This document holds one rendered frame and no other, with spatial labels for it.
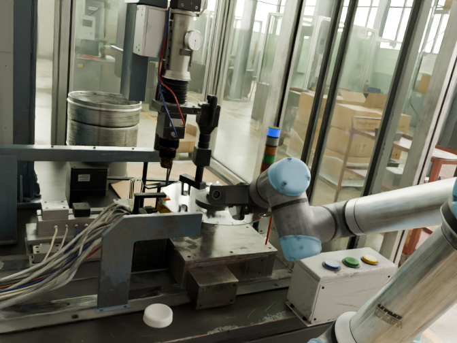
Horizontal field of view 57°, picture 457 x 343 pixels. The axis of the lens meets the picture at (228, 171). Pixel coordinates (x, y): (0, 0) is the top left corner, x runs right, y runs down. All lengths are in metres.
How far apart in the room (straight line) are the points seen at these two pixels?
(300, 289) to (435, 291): 0.59
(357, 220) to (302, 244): 0.13
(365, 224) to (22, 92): 1.18
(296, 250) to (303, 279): 0.37
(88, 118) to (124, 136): 0.16
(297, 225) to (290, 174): 0.10
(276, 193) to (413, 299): 0.30
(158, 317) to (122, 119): 0.94
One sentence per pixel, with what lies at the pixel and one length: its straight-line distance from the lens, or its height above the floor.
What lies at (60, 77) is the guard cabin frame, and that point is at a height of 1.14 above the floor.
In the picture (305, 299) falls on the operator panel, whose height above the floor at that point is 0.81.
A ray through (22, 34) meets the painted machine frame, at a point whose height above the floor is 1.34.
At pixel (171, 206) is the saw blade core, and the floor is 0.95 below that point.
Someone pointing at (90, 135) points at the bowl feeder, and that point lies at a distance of 1.79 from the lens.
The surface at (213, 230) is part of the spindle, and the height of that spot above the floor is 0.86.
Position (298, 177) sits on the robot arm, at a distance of 0.80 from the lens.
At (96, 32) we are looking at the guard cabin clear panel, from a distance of 2.17.
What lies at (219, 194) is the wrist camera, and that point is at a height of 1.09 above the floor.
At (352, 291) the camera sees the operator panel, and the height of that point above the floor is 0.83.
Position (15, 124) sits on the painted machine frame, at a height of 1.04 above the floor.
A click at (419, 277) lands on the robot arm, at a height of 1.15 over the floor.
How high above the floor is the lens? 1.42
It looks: 17 degrees down
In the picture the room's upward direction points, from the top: 9 degrees clockwise
